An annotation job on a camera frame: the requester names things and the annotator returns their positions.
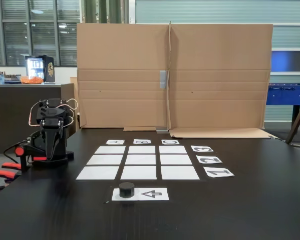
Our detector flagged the orange snack bowl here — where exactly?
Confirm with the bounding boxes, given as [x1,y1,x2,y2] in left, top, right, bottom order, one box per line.
[20,75,45,85]

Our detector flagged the white sheet with number 2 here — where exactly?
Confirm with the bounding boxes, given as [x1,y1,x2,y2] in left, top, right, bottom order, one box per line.
[196,155,223,165]

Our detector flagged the black clamp with red knob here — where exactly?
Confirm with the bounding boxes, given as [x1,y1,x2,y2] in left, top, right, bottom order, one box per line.
[14,143,49,174]

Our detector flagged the white sheet with number 3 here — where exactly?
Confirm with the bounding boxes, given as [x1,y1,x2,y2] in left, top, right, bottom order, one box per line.
[190,145,214,153]

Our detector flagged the black mini fridge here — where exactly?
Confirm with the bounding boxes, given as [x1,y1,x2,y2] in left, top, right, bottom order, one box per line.
[25,54,56,84]

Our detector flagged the large brown cardboard box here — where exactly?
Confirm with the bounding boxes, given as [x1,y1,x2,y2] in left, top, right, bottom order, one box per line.
[168,20,277,139]
[76,22,171,132]

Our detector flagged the black power cable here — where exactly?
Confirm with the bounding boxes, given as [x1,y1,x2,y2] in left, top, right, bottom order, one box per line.
[3,140,28,161]

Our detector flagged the white sheet with arrow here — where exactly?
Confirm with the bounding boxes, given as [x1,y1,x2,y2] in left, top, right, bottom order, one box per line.
[111,187,170,202]

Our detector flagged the white sheet with number 1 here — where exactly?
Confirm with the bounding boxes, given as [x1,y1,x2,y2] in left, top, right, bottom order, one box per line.
[203,167,235,179]

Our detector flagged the dark counter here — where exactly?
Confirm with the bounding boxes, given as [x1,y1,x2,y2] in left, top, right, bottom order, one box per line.
[0,83,77,154]

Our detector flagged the white sheet with letter A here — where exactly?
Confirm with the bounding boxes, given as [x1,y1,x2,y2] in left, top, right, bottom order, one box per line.
[105,139,126,146]

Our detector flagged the blank white paper square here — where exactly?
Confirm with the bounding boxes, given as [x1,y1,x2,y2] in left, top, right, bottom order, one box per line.
[127,145,156,155]
[125,154,157,166]
[94,145,126,155]
[160,154,193,166]
[161,165,200,181]
[120,165,157,181]
[86,154,124,166]
[75,165,120,181]
[159,145,188,155]

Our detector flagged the blue foosball table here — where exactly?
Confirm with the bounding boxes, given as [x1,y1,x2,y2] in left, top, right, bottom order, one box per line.
[265,83,300,131]

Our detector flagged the orange handled clamp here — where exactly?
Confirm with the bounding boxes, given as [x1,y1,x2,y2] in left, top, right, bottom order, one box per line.
[0,161,23,193]

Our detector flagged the brown wooden stand leg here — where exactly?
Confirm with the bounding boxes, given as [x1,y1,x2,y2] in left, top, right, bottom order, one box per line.
[285,93,300,146]

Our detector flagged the black round token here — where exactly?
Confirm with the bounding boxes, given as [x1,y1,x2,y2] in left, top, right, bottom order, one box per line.
[118,181,135,200]

